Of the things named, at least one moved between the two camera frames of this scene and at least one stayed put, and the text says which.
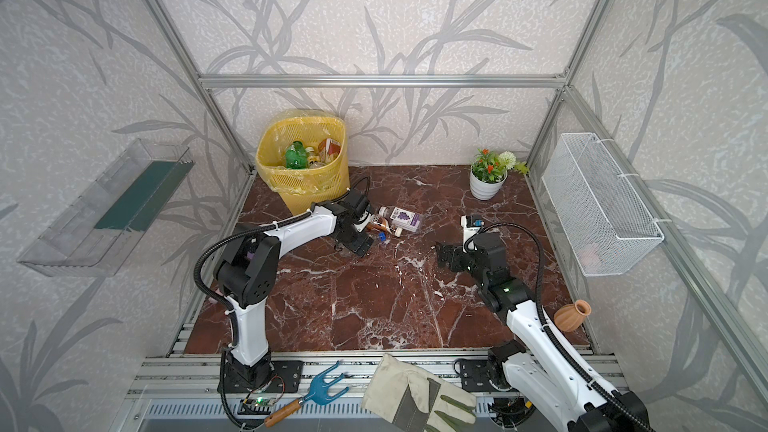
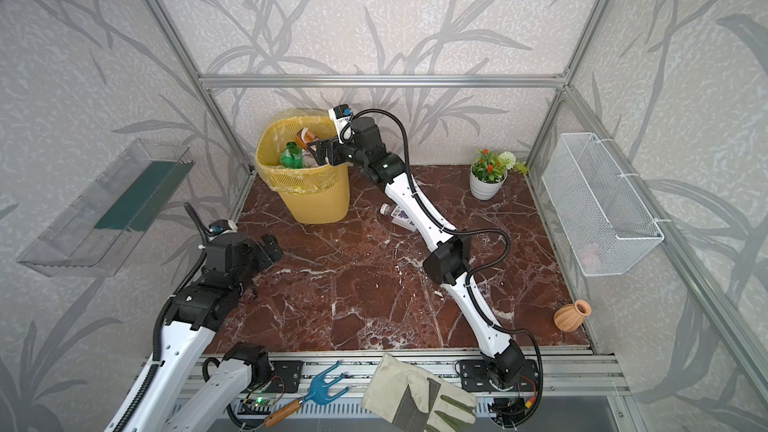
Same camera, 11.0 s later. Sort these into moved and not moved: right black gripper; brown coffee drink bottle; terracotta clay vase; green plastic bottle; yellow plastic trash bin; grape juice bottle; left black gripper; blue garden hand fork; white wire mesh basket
Moved: left black gripper; brown coffee drink bottle; right black gripper
Not moved: white wire mesh basket; blue garden hand fork; green plastic bottle; terracotta clay vase; grape juice bottle; yellow plastic trash bin
